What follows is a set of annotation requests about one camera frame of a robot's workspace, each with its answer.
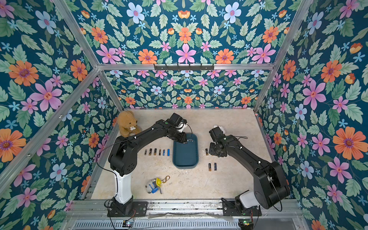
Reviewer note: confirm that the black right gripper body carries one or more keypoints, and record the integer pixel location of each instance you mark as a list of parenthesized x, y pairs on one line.
[(214, 150)]

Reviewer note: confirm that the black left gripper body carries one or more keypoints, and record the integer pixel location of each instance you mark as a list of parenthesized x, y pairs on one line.
[(178, 136)]

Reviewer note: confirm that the teal plastic storage box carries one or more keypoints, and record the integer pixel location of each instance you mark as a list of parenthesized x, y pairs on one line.
[(185, 155)]

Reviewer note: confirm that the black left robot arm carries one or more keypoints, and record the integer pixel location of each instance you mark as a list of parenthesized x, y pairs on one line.
[(124, 155)]

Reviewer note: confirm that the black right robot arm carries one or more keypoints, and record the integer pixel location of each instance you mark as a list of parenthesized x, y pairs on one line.
[(270, 184)]

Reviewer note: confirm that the white plush toy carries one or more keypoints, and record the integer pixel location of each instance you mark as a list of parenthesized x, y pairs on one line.
[(221, 128)]

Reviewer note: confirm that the brown teddy bear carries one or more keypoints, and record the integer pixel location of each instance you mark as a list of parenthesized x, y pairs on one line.
[(127, 124)]

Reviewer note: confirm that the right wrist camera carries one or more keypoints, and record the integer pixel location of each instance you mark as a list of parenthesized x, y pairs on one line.
[(216, 134)]

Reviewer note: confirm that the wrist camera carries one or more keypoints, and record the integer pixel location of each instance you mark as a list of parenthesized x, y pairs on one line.
[(216, 134), (178, 120)]

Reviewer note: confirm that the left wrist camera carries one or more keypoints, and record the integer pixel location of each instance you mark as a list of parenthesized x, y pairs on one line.
[(178, 120)]

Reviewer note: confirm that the keychain toy with yellow cap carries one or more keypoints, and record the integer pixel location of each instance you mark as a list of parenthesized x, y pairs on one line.
[(155, 185)]

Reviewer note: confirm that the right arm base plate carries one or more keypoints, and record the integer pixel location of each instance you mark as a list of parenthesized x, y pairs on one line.
[(235, 208)]

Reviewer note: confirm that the black hook rail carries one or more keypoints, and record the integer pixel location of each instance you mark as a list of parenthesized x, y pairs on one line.
[(184, 67)]

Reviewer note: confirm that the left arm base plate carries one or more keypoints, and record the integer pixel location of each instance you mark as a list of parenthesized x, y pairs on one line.
[(135, 208)]

